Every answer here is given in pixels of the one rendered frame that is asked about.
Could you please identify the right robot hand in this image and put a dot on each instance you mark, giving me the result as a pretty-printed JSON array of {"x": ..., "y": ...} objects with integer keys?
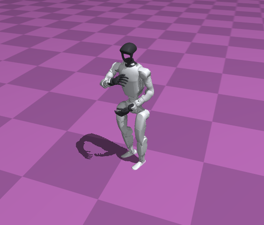
[{"x": 118, "y": 80}]

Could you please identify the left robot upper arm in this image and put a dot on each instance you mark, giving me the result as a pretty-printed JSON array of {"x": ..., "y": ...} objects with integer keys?
[{"x": 145, "y": 74}]

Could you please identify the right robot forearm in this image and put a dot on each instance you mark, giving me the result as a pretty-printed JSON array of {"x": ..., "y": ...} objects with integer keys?
[{"x": 105, "y": 83}]

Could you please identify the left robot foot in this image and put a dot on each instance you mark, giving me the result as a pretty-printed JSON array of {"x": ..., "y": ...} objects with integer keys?
[{"x": 137, "y": 165}]

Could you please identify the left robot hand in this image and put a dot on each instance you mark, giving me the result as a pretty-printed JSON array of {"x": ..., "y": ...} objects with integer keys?
[{"x": 124, "y": 111}]

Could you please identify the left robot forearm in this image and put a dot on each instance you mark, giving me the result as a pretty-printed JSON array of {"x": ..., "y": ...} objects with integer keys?
[{"x": 144, "y": 98}]

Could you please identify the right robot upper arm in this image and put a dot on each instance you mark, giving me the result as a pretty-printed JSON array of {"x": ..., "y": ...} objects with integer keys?
[{"x": 112, "y": 72}]

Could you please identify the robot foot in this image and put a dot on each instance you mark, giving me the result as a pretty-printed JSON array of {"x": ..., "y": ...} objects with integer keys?
[
  {"x": 137, "y": 165},
  {"x": 127, "y": 154}
]

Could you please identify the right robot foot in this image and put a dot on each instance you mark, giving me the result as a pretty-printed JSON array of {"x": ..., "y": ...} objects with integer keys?
[{"x": 127, "y": 154}]

